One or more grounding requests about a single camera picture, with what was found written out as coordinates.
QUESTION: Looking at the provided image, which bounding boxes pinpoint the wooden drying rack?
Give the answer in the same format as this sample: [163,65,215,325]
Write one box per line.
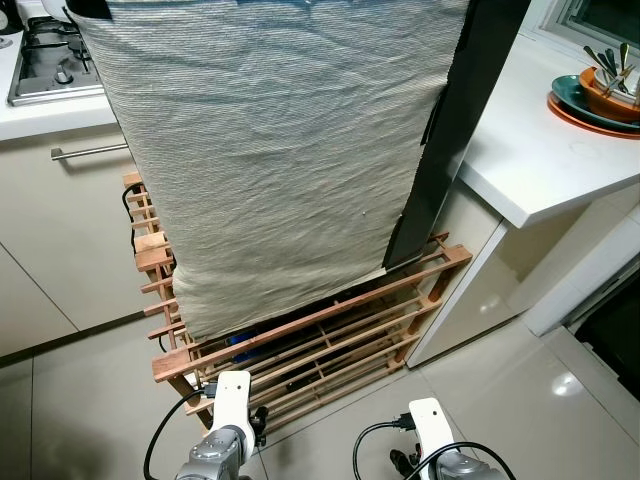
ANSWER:
[121,170,474,425]

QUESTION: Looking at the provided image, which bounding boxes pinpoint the black cloth strip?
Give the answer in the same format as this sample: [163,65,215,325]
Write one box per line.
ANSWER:
[383,0,532,272]

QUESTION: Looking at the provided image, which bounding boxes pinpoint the grey-green striped cloth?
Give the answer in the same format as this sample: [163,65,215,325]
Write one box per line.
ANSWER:
[68,0,472,342]

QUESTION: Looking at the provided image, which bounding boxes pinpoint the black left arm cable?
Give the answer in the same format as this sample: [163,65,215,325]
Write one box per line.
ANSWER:
[142,384,219,480]

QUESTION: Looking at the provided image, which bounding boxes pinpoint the metal cutlery piece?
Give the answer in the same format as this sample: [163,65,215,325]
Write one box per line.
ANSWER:
[584,45,615,83]
[612,42,635,81]

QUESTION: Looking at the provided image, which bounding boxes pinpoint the white window frame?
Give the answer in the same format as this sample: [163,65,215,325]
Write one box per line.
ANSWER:
[520,0,640,63]

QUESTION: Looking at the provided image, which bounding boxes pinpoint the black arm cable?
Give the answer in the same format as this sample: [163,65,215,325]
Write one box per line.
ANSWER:
[351,414,419,480]
[142,384,219,480]

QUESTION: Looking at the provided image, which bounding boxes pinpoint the orange bowl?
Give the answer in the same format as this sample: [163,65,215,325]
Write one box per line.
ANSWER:
[578,66,640,126]

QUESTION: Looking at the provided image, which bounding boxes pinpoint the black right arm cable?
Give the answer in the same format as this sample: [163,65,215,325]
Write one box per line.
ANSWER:
[351,414,419,480]

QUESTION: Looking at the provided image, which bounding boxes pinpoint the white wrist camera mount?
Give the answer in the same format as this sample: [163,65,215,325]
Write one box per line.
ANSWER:
[212,370,254,432]
[407,397,458,471]

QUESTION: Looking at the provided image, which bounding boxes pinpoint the teal deep plate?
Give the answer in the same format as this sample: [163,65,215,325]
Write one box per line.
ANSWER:
[550,73,640,129]

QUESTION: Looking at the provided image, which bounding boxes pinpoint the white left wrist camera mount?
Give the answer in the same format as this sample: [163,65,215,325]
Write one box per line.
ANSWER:
[212,370,254,432]

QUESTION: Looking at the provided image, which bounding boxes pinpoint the metal drawer handle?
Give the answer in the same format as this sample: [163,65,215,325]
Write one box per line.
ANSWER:
[51,142,130,162]

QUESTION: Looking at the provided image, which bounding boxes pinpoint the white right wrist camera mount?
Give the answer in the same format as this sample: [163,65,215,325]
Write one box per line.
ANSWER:
[407,397,458,471]

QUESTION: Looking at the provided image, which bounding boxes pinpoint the steel gas stove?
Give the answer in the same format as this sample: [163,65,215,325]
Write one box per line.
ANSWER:
[7,14,104,108]

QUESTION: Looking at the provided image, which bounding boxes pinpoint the beige kitchen cabinet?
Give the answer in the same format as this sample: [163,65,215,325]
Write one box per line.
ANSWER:
[0,120,166,359]

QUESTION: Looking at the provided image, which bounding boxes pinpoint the orange flat plate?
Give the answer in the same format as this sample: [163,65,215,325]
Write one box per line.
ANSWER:
[546,93,640,137]

